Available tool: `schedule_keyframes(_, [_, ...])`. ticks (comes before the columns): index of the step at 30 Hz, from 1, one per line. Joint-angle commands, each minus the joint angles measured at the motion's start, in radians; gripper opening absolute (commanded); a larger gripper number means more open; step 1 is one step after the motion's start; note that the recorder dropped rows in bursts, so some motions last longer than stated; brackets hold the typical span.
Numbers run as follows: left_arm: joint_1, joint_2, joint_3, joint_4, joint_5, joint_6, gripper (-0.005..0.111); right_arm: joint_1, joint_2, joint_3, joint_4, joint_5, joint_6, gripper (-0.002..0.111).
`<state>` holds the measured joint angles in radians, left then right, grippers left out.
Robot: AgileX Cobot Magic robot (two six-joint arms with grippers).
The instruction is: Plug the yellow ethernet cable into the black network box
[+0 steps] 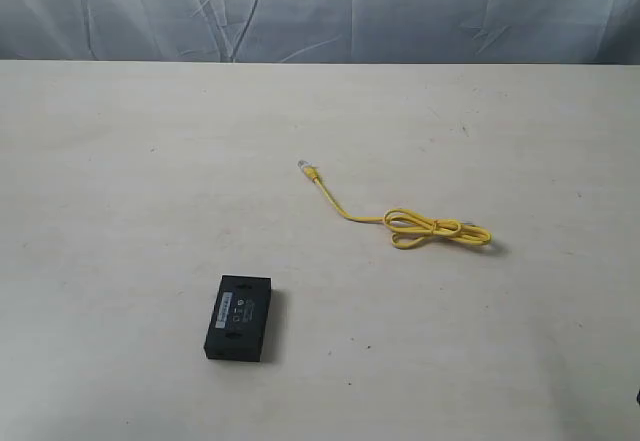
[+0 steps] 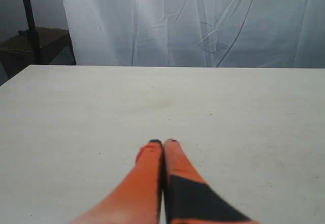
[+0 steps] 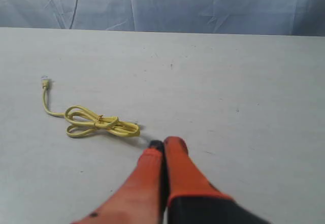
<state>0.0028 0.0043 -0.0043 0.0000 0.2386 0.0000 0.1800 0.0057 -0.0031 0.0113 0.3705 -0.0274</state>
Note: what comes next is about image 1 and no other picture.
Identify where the small black electronic box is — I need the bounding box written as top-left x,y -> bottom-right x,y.
204,275 -> 272,362

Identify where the yellow ethernet cable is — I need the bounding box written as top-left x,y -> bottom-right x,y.
296,159 -> 494,250

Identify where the white backdrop curtain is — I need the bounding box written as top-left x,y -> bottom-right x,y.
1,0 -> 639,65

